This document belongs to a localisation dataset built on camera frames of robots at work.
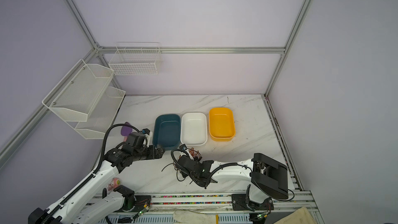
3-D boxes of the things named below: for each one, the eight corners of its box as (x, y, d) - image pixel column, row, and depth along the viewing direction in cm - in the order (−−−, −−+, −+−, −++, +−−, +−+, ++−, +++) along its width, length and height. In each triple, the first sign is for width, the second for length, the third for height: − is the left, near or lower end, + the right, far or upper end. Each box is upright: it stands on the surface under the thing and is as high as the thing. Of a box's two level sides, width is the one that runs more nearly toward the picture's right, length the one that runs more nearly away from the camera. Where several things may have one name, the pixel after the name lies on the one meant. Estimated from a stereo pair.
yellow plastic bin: (209, 141, 98) (210, 137, 93) (208, 112, 113) (209, 107, 109) (236, 142, 98) (237, 137, 93) (231, 112, 113) (232, 107, 109)
